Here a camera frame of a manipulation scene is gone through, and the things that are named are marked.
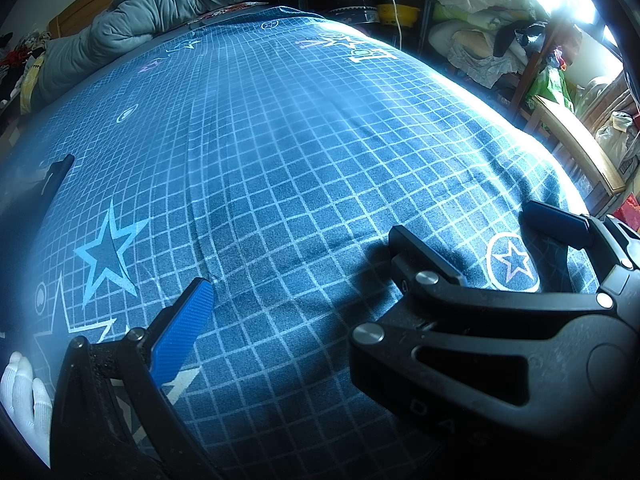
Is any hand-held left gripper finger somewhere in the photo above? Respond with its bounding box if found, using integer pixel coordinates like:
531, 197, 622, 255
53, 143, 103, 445
50, 277, 223, 480

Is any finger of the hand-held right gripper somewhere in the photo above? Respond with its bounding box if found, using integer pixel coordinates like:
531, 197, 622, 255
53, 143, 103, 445
520, 200, 640, 286
349, 224, 618, 413

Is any pile of mixed clothes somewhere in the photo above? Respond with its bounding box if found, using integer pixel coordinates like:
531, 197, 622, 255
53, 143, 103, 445
0, 30, 51, 108

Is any person's left hand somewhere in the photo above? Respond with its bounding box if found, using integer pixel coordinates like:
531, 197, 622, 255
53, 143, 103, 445
0, 350, 53, 466

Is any red item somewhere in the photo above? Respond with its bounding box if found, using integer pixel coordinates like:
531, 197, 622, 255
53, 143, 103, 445
607, 192, 640, 238

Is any wooden chair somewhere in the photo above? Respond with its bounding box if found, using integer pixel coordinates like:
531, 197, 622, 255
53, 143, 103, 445
510, 20, 628, 198

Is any clear plastic bag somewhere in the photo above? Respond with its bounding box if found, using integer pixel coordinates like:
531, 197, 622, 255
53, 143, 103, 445
592, 110, 640, 166

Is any green plastic bag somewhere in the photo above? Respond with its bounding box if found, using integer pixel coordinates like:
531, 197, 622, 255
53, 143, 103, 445
527, 62, 576, 111

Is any blue grid-printed bed sheet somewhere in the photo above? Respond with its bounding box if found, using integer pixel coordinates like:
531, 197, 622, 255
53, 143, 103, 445
0, 5, 601, 480

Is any black cloth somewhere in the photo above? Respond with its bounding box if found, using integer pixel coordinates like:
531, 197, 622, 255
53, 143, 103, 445
491, 21, 548, 58

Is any dark cloth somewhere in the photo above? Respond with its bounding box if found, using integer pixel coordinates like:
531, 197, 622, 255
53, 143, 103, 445
30, 154, 76, 226

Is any yellow basin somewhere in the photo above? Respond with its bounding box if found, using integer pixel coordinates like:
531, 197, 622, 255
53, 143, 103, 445
376, 3, 422, 27

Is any blue patterned basin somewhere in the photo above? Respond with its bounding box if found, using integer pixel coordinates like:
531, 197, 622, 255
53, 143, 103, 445
324, 5, 381, 25

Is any yellow cloth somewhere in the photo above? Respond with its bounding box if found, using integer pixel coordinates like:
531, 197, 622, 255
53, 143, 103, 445
20, 55, 47, 116

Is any grey quilt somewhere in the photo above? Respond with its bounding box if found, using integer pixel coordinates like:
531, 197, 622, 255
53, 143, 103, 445
32, 0, 298, 108

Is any white cable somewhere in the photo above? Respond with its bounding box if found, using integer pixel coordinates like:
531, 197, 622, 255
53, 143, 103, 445
382, 0, 407, 51

